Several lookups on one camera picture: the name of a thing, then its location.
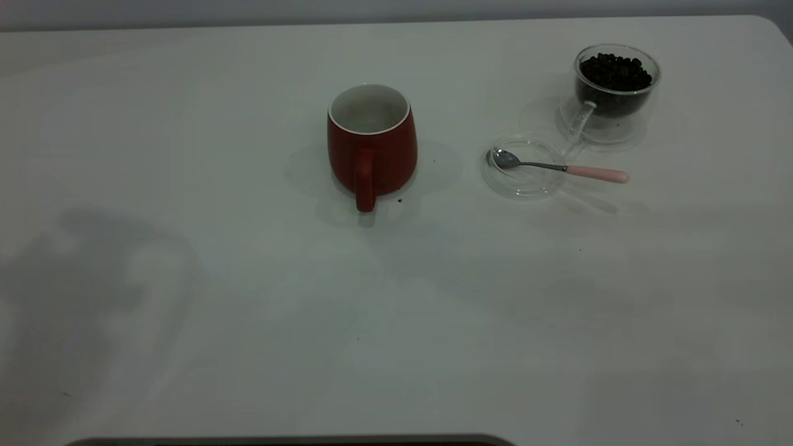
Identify red ceramic mug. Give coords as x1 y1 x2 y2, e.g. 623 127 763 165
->
326 83 419 214

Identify metal spoon with pink handle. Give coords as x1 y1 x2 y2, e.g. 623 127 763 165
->
492 149 631 184

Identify dark coffee beans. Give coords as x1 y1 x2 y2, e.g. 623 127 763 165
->
576 53 654 118

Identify clear glass saucer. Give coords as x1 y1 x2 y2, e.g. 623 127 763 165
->
481 135 567 200

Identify clear glass cup with handle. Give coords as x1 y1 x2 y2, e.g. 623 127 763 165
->
558 43 662 159

